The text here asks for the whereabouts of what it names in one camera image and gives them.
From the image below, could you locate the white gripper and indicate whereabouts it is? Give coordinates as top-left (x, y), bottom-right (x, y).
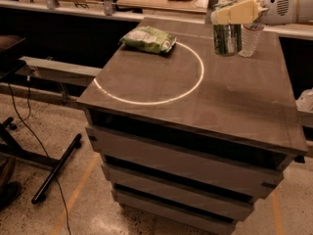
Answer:
top-left (211, 0), bottom-right (297, 24)

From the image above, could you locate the green soda can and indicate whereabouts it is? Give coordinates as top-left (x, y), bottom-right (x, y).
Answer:
top-left (213, 24), bottom-right (242, 56)

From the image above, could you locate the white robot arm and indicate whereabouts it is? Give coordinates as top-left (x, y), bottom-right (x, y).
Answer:
top-left (211, 0), bottom-right (313, 24)

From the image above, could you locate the clear plastic water bottle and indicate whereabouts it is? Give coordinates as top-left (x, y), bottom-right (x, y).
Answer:
top-left (239, 23), bottom-right (264, 58)

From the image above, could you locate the green chip bag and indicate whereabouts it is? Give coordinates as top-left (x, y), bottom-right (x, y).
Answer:
top-left (120, 25), bottom-right (176, 54)

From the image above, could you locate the grey drawer cabinet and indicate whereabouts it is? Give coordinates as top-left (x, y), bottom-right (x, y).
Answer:
top-left (79, 18), bottom-right (308, 235)

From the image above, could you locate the black chair base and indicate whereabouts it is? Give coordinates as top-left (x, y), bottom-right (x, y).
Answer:
top-left (0, 117), bottom-right (81, 205)

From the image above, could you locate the black floor cable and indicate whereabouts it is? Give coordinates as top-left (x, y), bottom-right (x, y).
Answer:
top-left (7, 70), bottom-right (72, 235)

